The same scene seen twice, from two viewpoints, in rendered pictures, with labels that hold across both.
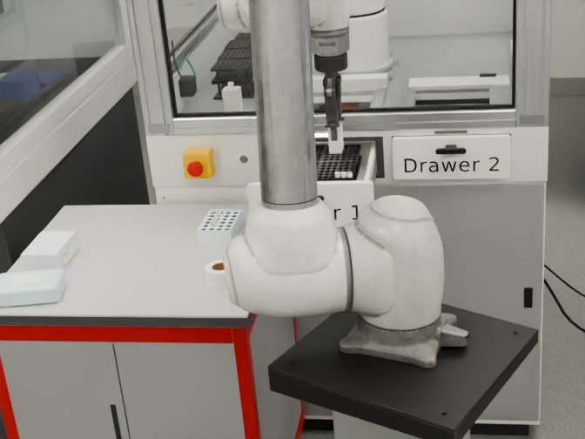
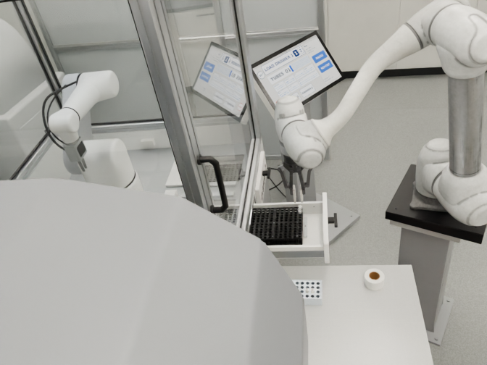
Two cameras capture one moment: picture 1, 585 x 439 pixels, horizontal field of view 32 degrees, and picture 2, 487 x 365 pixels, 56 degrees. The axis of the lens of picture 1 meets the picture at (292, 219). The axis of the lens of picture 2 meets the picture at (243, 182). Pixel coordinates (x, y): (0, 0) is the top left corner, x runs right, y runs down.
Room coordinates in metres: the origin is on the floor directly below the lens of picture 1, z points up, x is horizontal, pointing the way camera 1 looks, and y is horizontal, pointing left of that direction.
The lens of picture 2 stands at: (2.36, 1.22, 2.15)
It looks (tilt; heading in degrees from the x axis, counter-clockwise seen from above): 38 degrees down; 272
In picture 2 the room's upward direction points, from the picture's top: 11 degrees counter-clockwise
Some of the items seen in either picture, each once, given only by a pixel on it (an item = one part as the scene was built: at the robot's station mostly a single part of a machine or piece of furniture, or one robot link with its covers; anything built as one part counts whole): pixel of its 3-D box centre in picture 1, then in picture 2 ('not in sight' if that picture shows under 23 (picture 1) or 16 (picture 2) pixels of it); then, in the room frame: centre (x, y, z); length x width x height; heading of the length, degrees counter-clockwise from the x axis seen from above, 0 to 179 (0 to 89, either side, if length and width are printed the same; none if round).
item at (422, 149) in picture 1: (451, 157); (261, 179); (2.34, -0.41, 0.87); 0.29 x 0.02 x 0.11; 79
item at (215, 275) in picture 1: (221, 274); (374, 279); (2.00, 0.17, 0.78); 0.07 x 0.07 x 0.04
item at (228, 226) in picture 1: (220, 226); (304, 292); (2.26, 0.18, 0.78); 0.12 x 0.08 x 0.04; 168
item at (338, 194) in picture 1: (311, 205); (325, 226); (2.13, -0.05, 0.87); 0.29 x 0.02 x 0.11; 79
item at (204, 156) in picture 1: (198, 164); not in sight; (2.45, 0.23, 0.88); 0.07 x 0.05 x 0.07; 79
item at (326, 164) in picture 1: (322, 173); (275, 228); (2.32, -0.08, 0.87); 0.22 x 0.18 x 0.06; 169
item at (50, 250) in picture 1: (50, 252); not in sight; (2.18, 0.58, 0.79); 0.13 x 0.09 x 0.05; 169
